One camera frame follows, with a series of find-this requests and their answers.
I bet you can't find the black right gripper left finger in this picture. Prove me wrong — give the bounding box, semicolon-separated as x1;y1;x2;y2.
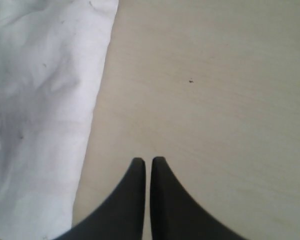
57;157;146;240

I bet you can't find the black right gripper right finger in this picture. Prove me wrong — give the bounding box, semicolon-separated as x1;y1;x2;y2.
150;156;243;240

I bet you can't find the white t-shirt red logo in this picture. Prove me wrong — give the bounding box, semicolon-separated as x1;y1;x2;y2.
0;0;119;240

